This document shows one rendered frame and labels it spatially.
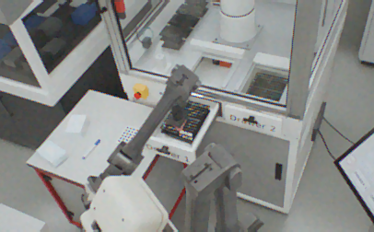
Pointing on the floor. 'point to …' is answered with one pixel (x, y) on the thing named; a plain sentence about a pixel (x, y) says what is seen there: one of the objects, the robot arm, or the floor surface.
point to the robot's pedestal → (12, 221)
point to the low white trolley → (167, 188)
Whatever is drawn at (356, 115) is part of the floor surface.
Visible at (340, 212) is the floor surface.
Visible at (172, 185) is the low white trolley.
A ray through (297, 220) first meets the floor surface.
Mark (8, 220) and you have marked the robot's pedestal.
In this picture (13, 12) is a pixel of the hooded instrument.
